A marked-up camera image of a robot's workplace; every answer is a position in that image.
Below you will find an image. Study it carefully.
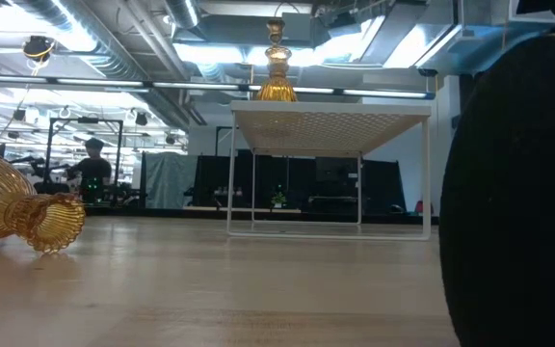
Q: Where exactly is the grey-green cloth cover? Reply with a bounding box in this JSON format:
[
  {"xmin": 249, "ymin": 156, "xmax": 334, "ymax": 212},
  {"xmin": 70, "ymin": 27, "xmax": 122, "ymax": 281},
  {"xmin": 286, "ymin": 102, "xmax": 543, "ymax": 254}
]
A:
[{"xmin": 140, "ymin": 151, "xmax": 199, "ymax": 210}]

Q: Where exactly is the amber ribbed glass candle holder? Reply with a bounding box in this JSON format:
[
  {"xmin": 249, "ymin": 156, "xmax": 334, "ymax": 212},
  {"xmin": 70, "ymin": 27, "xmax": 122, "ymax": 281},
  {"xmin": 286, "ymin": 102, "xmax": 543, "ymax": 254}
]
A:
[
  {"xmin": 0, "ymin": 147, "xmax": 87, "ymax": 255},
  {"xmin": 256, "ymin": 45, "xmax": 299, "ymax": 103}
]

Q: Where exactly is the white perforated metal shelf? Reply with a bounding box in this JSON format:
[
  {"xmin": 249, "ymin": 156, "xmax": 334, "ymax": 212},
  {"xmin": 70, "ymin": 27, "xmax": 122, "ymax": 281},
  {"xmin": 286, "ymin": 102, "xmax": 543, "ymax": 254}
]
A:
[{"xmin": 225, "ymin": 99, "xmax": 433, "ymax": 242}]

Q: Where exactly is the black partition wall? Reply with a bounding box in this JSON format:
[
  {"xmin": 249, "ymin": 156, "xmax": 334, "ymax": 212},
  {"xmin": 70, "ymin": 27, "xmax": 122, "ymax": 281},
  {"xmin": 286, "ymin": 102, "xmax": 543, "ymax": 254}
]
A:
[{"xmin": 195, "ymin": 154, "xmax": 407, "ymax": 216}]

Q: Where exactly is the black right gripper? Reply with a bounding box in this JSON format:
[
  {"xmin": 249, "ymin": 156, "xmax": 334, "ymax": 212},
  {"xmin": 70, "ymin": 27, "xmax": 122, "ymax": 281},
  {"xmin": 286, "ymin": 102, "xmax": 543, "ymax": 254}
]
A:
[{"xmin": 438, "ymin": 32, "xmax": 555, "ymax": 347}]

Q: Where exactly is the black background rig frame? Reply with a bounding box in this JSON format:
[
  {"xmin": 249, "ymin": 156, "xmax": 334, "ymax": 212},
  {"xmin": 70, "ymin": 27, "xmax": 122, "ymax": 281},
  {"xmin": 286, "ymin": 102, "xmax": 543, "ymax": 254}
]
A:
[{"xmin": 43, "ymin": 117, "xmax": 124, "ymax": 206}]

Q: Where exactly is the overhead beam with light strips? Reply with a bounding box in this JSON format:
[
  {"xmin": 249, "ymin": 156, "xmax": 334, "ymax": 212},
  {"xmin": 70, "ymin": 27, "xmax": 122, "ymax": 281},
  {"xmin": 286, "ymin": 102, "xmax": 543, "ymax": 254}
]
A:
[{"xmin": 0, "ymin": 72, "xmax": 436, "ymax": 101}]

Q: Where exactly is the short brass candle holder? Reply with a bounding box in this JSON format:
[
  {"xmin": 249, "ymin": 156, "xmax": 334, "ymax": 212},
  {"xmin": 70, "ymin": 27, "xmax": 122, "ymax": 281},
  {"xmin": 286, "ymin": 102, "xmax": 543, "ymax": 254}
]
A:
[{"xmin": 266, "ymin": 17, "xmax": 287, "ymax": 47}]

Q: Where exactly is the person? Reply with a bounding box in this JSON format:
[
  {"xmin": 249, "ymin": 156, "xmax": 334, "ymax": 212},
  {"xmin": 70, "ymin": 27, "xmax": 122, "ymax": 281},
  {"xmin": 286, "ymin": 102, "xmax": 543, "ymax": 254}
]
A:
[{"xmin": 65, "ymin": 137, "xmax": 114, "ymax": 203}]

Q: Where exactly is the black overhead camera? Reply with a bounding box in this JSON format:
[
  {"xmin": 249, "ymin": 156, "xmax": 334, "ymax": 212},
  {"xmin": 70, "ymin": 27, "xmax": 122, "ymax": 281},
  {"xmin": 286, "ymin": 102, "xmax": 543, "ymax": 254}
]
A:
[{"xmin": 21, "ymin": 34, "xmax": 57, "ymax": 64}]

